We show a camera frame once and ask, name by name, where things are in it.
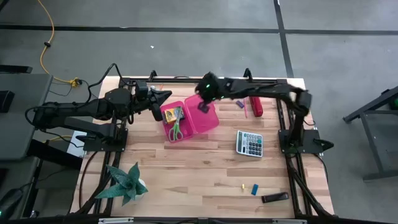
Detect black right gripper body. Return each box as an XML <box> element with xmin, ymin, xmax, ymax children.
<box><xmin>195</xmin><ymin>72</ymin><xmax>233</xmax><ymax>103</ymax></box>

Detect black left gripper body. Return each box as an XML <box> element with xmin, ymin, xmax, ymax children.
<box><xmin>132</xmin><ymin>88</ymin><xmax>164</xmax><ymax>122</ymax></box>

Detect green yellow crayon box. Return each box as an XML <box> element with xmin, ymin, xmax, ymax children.
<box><xmin>164</xmin><ymin>106</ymin><xmax>184</xmax><ymax>124</ymax></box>

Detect green-handled scissors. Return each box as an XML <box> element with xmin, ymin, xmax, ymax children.
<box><xmin>168</xmin><ymin>107</ymin><xmax>184</xmax><ymax>141</ymax></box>

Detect red stapler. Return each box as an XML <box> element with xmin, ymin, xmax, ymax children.
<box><xmin>249</xmin><ymin>96</ymin><xmax>264</xmax><ymax>118</ymax></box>

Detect pink pencil box lid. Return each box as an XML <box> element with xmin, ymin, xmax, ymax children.
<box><xmin>184</xmin><ymin>94</ymin><xmax>220</xmax><ymax>135</ymax></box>

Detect grey desk calculator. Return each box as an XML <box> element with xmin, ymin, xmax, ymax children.
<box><xmin>235</xmin><ymin>129</ymin><xmax>264</xmax><ymax>159</ymax></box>

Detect white plant pot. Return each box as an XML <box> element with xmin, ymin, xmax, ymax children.
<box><xmin>135</xmin><ymin>179</ymin><xmax>147</xmax><ymax>200</ymax></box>

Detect green artificial plant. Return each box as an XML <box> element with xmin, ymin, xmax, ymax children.
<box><xmin>95</xmin><ymin>161</ymin><xmax>149</xmax><ymax>207</ymax></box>

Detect white paper sheet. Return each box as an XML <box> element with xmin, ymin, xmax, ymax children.
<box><xmin>67</xmin><ymin>130</ymin><xmax>87</xmax><ymax>158</ymax></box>

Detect black rectangular case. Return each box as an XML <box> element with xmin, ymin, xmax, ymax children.
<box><xmin>261</xmin><ymin>192</ymin><xmax>290</xmax><ymax>204</ymax></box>

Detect grey desk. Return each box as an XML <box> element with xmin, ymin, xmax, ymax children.
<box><xmin>0</xmin><ymin>73</ymin><xmax>53</xmax><ymax>161</ymax></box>
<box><xmin>0</xmin><ymin>155</ymin><xmax>43</xmax><ymax>220</ymax></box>

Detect black flat bar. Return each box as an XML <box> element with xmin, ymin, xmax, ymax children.
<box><xmin>0</xmin><ymin>64</ymin><xmax>34</xmax><ymax>75</ymax></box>

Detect black desk device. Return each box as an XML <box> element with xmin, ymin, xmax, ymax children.
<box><xmin>0</xmin><ymin>90</ymin><xmax>16</xmax><ymax>113</ymax></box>

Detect black rounded device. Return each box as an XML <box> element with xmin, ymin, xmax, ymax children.
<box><xmin>0</xmin><ymin>188</ymin><xmax>24</xmax><ymax>218</ymax></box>

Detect grey metal bench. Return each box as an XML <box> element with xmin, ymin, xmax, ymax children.
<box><xmin>343</xmin><ymin>85</ymin><xmax>398</xmax><ymax>182</ymax></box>

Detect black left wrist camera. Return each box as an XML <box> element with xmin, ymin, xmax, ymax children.
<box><xmin>135</xmin><ymin>80</ymin><xmax>149</xmax><ymax>101</ymax></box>

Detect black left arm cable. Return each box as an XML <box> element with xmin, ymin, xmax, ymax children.
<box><xmin>86</xmin><ymin>63</ymin><xmax>137</xmax><ymax>97</ymax></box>

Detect yellow extension cable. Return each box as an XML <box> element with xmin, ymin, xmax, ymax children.
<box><xmin>37</xmin><ymin>0</ymin><xmax>82</xmax><ymax>88</ymax></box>

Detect silver metal bracket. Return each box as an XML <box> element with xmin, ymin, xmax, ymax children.
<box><xmin>98</xmin><ymin>217</ymin><xmax>134</xmax><ymax>224</ymax></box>
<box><xmin>272</xmin><ymin>218</ymin><xmax>307</xmax><ymax>224</ymax></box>

